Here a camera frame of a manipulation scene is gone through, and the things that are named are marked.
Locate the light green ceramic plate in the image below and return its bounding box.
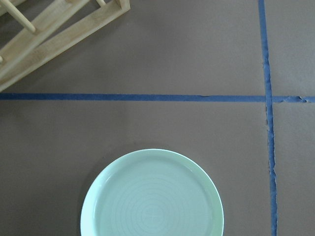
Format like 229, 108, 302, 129
80, 149, 224, 236

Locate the wooden dish rack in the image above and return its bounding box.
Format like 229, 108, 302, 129
0, 0, 130, 91

